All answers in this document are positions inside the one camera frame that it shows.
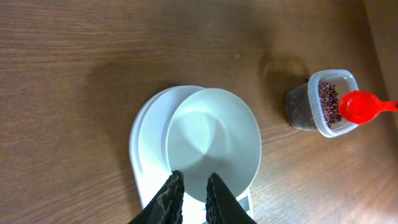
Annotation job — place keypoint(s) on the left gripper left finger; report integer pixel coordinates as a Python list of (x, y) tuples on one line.
[(166, 205)]

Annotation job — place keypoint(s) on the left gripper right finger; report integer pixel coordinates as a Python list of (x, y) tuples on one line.
[(222, 206)]

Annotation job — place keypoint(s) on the orange measuring scoop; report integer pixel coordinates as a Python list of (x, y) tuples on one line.
[(361, 107)]

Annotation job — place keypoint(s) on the white digital kitchen scale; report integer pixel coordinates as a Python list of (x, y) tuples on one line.
[(147, 152)]

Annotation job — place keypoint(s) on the white round bowl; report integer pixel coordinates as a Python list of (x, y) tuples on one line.
[(213, 131)]

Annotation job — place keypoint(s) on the red beans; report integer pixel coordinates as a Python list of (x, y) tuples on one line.
[(299, 111)]

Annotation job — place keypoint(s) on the clear plastic container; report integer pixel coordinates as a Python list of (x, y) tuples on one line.
[(313, 106)]

